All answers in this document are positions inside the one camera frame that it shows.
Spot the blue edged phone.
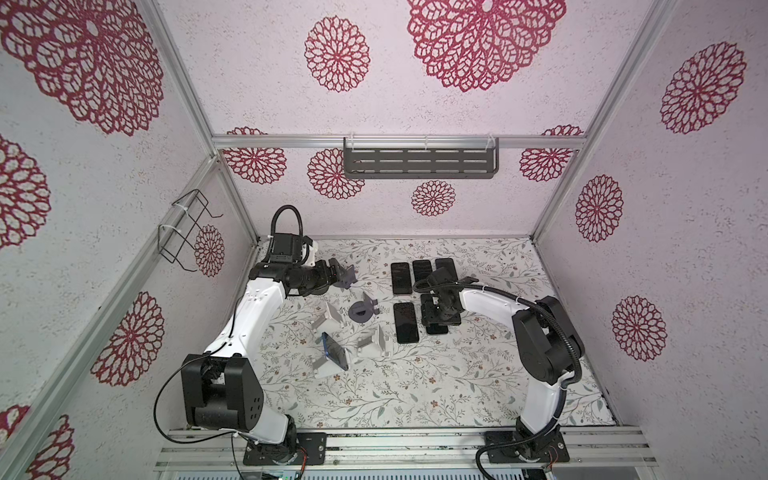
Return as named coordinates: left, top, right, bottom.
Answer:
left=435, top=258, right=458, bottom=281

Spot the dark round stand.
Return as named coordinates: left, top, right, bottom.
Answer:
left=329, top=258, right=357, bottom=290
left=347, top=293, right=380, bottom=324

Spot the dark round stand back right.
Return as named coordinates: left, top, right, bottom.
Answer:
left=329, top=258, right=357, bottom=290

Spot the black wire wall rack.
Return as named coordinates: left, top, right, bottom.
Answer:
left=156, top=189, right=226, bottom=278

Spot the black phone purple edge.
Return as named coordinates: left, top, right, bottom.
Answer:
left=390, top=262, right=412, bottom=295

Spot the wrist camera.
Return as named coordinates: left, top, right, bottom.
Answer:
left=264, top=233, right=315, bottom=265
left=426, top=268, right=479, bottom=293

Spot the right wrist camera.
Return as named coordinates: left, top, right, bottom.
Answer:
left=426, top=268, right=479, bottom=293

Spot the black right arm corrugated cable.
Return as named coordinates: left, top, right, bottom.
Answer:
left=412, top=277, right=584, bottom=480

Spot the aluminium front rail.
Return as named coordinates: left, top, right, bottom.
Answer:
left=152, top=426, right=658, bottom=473

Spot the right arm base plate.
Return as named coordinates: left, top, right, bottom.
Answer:
left=484, top=429, right=571, bottom=464

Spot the silver white stand right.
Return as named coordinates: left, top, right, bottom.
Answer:
left=356, top=326, right=388, bottom=359

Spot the white stand front left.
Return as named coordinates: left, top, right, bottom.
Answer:
left=312, top=350, right=349, bottom=379

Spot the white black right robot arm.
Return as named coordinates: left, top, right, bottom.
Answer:
left=413, top=268, right=585, bottom=448

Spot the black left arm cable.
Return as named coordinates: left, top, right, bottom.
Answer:
left=152, top=293, right=247, bottom=446

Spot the green phone stand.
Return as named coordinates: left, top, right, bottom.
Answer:
left=420, top=294, right=461, bottom=335

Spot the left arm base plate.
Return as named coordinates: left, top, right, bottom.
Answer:
left=243, top=432, right=328, bottom=467

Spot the silver stand upper left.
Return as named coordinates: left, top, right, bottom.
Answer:
left=311, top=301, right=344, bottom=334

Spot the dark round stand centre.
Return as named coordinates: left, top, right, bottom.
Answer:
left=347, top=293, right=380, bottom=324

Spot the dark phone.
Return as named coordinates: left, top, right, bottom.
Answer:
left=393, top=302, right=419, bottom=344

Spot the blue phone front stand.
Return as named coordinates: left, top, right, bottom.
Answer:
left=321, top=332, right=349, bottom=371

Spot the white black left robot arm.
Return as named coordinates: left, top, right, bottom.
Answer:
left=180, top=260, right=341, bottom=464

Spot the grey slotted wall shelf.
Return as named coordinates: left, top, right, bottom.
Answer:
left=342, top=138, right=499, bottom=180

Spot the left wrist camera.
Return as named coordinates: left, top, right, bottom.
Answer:
left=264, top=233, right=315, bottom=265

